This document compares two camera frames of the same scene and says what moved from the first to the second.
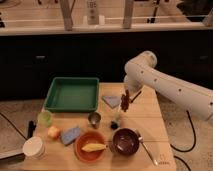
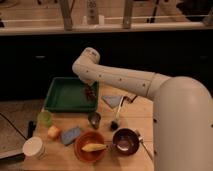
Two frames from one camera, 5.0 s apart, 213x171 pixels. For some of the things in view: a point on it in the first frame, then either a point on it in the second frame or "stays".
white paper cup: (33, 147) stays
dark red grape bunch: (124, 101) → (91, 92)
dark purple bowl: (125, 141) stays
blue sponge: (70, 135) stays
